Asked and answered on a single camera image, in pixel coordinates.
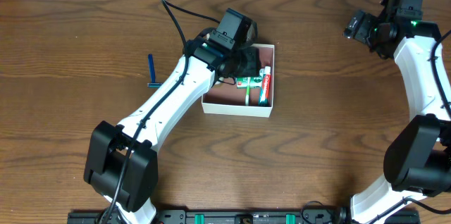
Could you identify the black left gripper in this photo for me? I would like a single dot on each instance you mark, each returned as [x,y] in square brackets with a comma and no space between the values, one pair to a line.
[249,61]

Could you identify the green white toothbrush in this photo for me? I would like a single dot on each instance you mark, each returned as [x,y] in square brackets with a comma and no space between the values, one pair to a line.
[247,96]

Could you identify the green white soap box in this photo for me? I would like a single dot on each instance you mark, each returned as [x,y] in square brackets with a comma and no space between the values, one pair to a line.
[241,82]

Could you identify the teal white toothpaste tube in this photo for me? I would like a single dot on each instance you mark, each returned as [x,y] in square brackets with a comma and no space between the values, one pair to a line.
[265,84]

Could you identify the blue disposable razor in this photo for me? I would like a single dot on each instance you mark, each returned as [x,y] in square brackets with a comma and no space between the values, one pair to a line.
[152,73]

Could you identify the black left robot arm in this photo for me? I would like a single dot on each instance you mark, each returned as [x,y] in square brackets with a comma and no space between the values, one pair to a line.
[122,163]

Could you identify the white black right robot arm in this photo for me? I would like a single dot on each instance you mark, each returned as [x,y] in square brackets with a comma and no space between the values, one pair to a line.
[416,165]

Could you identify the white box with pink interior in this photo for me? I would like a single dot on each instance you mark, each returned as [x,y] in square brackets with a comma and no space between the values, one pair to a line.
[227,99]

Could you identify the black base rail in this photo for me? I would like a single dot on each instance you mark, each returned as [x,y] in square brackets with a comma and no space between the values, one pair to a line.
[309,215]

